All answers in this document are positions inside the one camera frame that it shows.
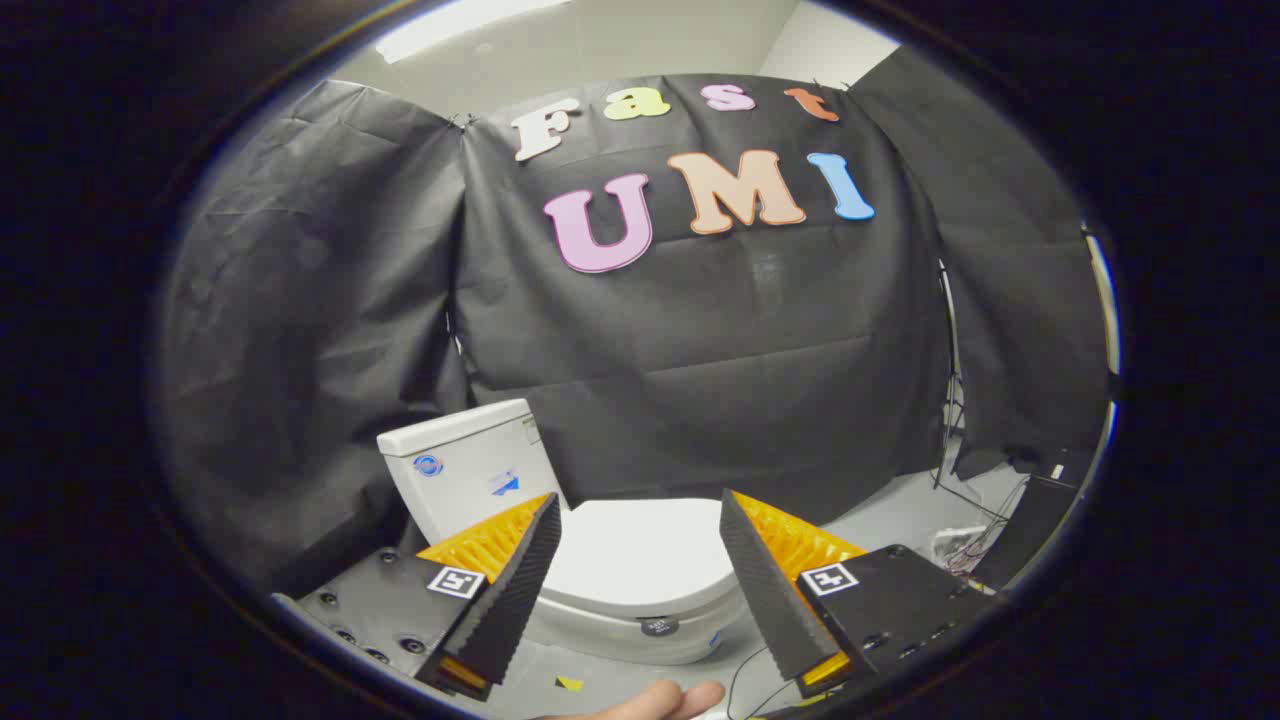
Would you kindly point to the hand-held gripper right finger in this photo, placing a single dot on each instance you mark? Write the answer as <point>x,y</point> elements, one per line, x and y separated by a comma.
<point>765,590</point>

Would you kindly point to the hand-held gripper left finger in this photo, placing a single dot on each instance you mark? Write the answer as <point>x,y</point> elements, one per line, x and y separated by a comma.
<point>515,590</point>

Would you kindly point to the white toilet lid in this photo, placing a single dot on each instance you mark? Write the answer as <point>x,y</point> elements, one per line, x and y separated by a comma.
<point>640,550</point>

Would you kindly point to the white toilet bowl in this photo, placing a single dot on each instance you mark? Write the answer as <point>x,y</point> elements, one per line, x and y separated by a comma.
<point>600,640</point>

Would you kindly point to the yellow tape scrap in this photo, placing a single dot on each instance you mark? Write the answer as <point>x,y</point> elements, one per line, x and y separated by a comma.
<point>569,684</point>

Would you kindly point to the black backdrop cloth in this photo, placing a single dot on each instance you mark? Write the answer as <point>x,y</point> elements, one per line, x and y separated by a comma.
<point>700,350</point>

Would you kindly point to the black box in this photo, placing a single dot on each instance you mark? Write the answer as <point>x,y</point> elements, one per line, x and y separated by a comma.
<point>1030,525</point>

